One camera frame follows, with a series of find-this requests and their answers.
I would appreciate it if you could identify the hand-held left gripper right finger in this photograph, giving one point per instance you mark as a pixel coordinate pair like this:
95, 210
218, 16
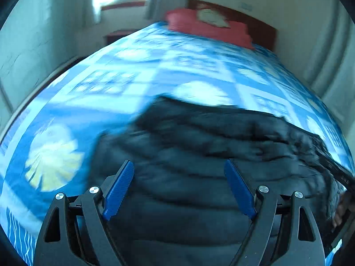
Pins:
240, 189

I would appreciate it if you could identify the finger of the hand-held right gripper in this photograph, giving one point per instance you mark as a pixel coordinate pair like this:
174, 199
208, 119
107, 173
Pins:
339, 173

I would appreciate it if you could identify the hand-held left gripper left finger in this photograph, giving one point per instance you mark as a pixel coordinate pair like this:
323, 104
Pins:
119, 188

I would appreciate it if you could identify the black puffer jacket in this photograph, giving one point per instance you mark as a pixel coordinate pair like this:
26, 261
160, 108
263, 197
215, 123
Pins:
208, 149

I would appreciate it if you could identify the person's right hand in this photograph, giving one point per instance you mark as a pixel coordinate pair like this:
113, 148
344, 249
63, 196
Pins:
343, 209

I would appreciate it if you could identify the bed with blue patterned sheet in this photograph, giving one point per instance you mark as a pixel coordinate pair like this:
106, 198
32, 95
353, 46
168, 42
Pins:
83, 110

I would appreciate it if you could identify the long pale curtain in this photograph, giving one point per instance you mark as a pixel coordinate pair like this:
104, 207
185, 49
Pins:
327, 50

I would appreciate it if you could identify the brown wooden nightstand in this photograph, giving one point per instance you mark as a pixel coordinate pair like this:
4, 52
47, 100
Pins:
119, 35

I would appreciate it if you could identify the brown wooden headboard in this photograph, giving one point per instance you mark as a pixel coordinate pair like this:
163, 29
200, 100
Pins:
260, 30

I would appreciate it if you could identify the cream printed cushion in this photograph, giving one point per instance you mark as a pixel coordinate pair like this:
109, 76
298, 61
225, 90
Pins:
212, 18

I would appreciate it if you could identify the red pillow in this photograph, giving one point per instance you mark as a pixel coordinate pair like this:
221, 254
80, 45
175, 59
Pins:
183, 22

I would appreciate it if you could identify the narrow pale curtain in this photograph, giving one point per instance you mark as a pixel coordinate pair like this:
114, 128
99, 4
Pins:
93, 2

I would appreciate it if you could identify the wide pale curtain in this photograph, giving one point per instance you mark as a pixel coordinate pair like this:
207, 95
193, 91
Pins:
166, 0

